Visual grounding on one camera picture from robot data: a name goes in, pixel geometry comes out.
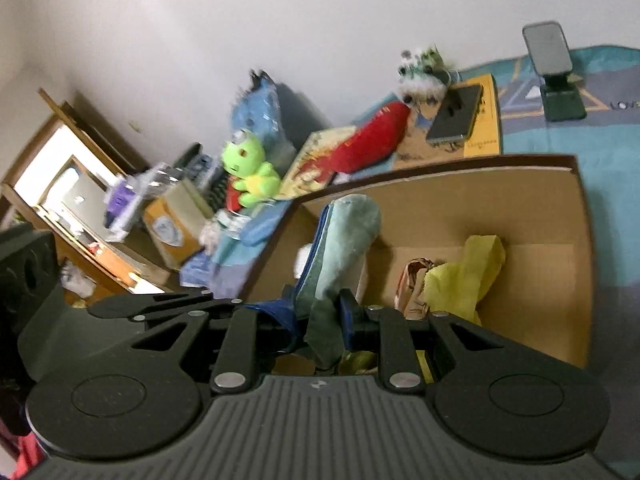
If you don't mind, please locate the wooden shelf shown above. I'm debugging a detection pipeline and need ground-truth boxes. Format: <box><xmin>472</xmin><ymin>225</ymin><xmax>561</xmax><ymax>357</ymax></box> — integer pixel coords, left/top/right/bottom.
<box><xmin>1</xmin><ymin>88</ymin><xmax>171</xmax><ymax>304</ymax></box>

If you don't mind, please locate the yellow book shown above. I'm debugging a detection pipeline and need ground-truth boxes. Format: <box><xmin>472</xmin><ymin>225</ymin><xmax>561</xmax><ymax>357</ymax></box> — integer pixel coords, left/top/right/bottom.
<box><xmin>394</xmin><ymin>71</ymin><xmax>504</xmax><ymax>172</ymax></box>

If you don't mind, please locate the brown cardboard box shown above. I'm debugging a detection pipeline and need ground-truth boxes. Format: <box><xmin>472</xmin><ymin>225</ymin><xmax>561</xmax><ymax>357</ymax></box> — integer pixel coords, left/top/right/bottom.
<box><xmin>240</xmin><ymin>154</ymin><xmax>594</xmax><ymax>367</ymax></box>

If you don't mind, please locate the white green plush toy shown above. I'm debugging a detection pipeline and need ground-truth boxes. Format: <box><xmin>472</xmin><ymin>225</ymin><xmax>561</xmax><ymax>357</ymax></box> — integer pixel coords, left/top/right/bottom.
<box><xmin>396</xmin><ymin>46</ymin><xmax>451</xmax><ymax>106</ymax></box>

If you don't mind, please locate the yellow cloth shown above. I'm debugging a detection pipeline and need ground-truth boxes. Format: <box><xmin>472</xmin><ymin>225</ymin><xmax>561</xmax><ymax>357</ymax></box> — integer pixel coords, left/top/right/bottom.
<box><xmin>414</xmin><ymin>233</ymin><xmax>508</xmax><ymax>384</ymax></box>

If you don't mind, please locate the purple white package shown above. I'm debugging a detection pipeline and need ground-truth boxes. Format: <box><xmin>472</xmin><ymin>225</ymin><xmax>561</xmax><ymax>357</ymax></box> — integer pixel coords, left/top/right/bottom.
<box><xmin>103</xmin><ymin>162</ymin><xmax>183</xmax><ymax>243</ymax></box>

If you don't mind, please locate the blue plush toy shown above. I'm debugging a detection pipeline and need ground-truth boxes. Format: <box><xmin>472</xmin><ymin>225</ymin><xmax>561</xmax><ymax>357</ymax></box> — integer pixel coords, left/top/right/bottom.
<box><xmin>229</xmin><ymin>69</ymin><xmax>296</xmax><ymax>172</ymax></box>

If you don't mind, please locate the phone on green stand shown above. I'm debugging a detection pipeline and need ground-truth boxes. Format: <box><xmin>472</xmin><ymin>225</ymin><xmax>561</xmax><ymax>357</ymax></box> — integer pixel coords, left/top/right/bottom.
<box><xmin>522</xmin><ymin>21</ymin><xmax>587</xmax><ymax>122</ymax></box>

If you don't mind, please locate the colourful picture book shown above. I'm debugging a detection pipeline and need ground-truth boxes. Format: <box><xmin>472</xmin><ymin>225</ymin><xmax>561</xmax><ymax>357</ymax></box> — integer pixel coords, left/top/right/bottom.
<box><xmin>276</xmin><ymin>126</ymin><xmax>356</xmax><ymax>200</ymax></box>

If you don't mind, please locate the black smartphone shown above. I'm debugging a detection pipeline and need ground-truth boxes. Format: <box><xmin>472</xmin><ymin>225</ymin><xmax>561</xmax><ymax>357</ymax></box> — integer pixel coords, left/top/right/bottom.
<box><xmin>426</xmin><ymin>84</ymin><xmax>484</xmax><ymax>145</ymax></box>

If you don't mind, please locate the grey green sock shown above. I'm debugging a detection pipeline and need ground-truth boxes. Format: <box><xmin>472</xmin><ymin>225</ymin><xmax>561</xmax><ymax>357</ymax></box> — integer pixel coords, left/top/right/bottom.
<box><xmin>293</xmin><ymin>194</ymin><xmax>381</xmax><ymax>370</ymax></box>

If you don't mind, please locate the green frog plush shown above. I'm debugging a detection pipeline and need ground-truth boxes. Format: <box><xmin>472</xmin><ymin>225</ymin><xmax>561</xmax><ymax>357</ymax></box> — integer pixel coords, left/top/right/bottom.
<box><xmin>221</xmin><ymin>129</ymin><xmax>281</xmax><ymax>208</ymax></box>

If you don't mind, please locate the orange tissue box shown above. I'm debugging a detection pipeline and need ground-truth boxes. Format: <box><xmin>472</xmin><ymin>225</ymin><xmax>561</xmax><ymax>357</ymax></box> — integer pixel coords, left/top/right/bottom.
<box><xmin>142</xmin><ymin>180</ymin><xmax>214</xmax><ymax>271</ymax></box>

